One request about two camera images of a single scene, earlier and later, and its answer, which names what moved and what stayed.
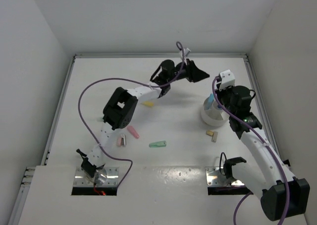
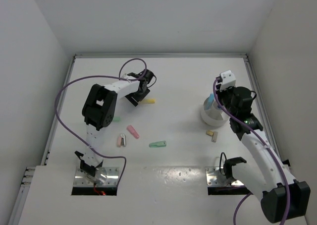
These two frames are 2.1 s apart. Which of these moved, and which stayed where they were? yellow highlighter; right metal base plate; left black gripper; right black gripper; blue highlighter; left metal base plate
Moved: yellow highlighter; left black gripper
Stayed: right black gripper; left metal base plate; blue highlighter; right metal base plate
